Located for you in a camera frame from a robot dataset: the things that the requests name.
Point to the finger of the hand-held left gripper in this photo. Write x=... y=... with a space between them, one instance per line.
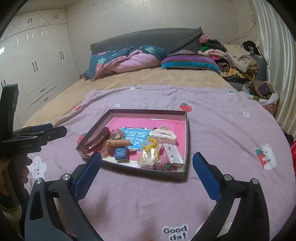
x=41 y=139
x=34 y=128

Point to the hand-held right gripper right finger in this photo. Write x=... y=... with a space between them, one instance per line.
x=205 y=178

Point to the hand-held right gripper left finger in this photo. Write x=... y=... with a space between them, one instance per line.
x=87 y=176

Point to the maroon snap hair clip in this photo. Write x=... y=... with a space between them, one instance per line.
x=94 y=140

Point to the pink shallow cardboard box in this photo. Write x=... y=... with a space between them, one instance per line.
x=175 y=139

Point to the packet of yellow rings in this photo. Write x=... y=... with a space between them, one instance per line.
x=149 y=157

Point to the white strawberry print claw clip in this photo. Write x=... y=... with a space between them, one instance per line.
x=163 y=135

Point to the person's left forearm striped sleeve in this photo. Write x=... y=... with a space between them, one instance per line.
x=8 y=201

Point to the person's left hand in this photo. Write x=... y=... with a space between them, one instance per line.
x=3 y=176

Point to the dark red glitter hair clip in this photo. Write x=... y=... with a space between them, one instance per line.
x=108 y=150

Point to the small green pink hair accessory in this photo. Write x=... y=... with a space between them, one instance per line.
x=168 y=166

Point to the small blue box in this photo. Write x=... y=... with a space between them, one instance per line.
x=121 y=153

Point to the orange spiral hair clip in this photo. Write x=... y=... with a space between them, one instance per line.
x=118 y=142

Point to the white wardrobe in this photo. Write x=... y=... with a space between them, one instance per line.
x=39 y=64

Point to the purple strawberry print blanket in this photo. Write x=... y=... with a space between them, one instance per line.
x=231 y=129

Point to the red box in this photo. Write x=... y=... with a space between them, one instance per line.
x=293 y=150

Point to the bag of clothes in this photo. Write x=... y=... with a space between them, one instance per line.
x=261 y=91

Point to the beige bed sheet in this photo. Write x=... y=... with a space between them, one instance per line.
x=143 y=76

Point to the blue and pink quilt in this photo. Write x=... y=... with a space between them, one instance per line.
x=129 y=61

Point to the striped fleece pillow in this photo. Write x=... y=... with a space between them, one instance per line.
x=189 y=62

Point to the pile of folded clothes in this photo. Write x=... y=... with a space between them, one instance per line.
x=235 y=60

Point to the grey cushion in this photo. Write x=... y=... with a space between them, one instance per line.
x=261 y=67

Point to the black cap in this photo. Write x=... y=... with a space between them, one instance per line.
x=249 y=46

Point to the white pleated curtain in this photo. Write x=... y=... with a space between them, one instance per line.
x=277 y=58

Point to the grey padded headboard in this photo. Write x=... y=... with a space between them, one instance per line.
x=148 y=40

